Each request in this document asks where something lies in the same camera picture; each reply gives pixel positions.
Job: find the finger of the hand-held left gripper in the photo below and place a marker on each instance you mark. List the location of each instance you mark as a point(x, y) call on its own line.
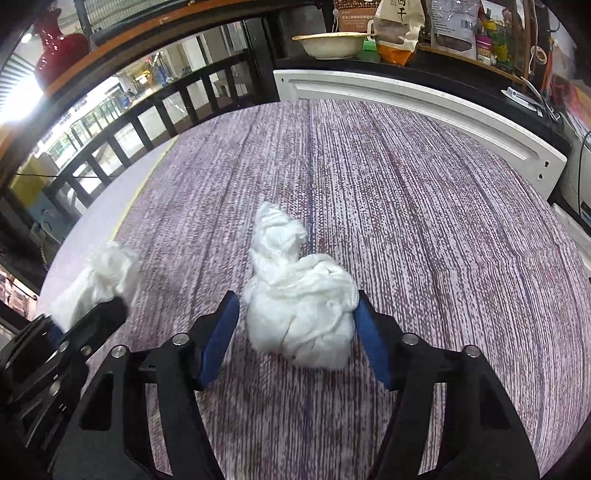
point(46, 330)
point(104, 316)

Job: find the cream ceramic bowl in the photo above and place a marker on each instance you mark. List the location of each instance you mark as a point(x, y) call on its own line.
point(332, 45)

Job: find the purple striped tablecloth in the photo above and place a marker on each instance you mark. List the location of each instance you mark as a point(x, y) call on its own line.
point(415, 230)

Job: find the white tape roll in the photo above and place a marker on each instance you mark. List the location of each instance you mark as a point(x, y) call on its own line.
point(539, 54)

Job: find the dark snack bag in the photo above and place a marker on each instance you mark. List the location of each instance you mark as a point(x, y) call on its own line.
point(455, 32)

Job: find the large white tissue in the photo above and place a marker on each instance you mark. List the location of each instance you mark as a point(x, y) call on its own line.
point(300, 314)

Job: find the small white tissue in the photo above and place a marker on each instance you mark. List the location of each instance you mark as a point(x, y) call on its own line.
point(101, 272)

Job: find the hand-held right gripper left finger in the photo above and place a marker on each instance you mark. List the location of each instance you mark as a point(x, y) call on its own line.
point(217, 341)

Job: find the yellow box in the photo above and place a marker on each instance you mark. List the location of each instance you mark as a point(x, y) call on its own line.
point(27, 184)

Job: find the red vase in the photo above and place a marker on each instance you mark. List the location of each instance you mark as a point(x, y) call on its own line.
point(60, 55)

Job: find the black wooden railing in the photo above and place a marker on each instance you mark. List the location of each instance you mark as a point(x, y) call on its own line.
point(152, 115)

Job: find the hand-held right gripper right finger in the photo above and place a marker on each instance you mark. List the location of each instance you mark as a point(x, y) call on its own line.
point(369, 337)

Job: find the orange and white snack bag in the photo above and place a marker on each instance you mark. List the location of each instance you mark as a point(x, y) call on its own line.
point(397, 37)

